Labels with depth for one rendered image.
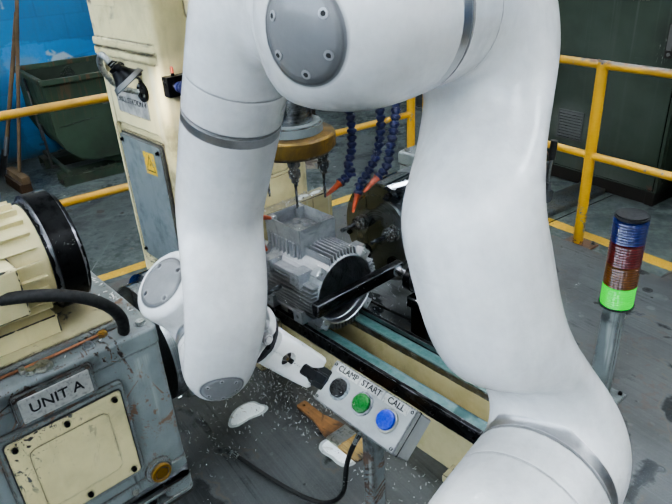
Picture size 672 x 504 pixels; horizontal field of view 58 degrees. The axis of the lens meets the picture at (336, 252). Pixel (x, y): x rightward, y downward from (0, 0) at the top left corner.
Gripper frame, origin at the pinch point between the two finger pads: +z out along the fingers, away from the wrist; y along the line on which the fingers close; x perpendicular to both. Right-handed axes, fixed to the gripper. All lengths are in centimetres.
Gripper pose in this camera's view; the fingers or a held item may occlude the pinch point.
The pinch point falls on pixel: (316, 374)
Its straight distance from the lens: 91.0
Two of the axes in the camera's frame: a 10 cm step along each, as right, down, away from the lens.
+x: -5.4, 8.3, -1.6
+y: -6.7, -3.1, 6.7
